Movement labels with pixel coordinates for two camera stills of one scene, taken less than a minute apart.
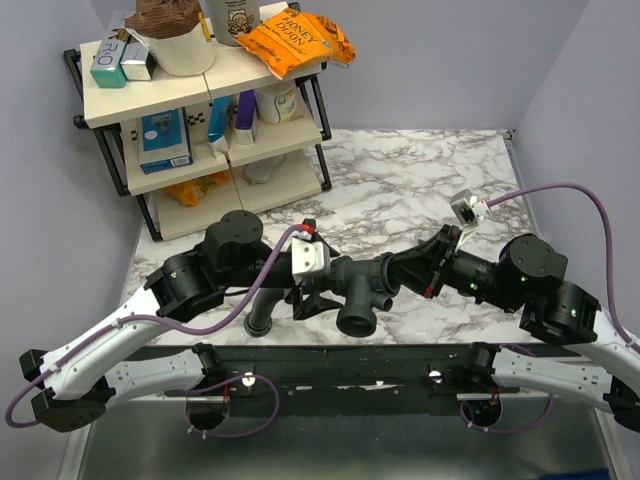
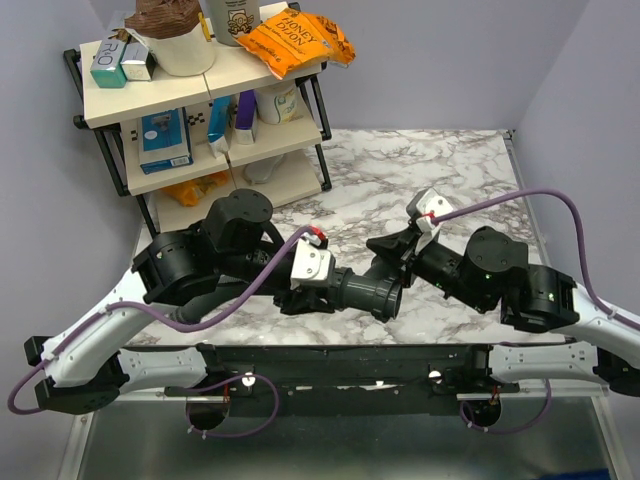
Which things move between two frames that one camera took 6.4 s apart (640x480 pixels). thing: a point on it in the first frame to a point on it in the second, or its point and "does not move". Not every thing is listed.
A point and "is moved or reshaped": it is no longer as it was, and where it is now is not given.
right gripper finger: [415, 268] to [395, 245]
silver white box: [134, 62] does not move
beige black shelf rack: [203, 148] does not move
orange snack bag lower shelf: [189, 193] does not move
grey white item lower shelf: [260, 171] does not move
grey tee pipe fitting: [363, 283] is moved or reshaped
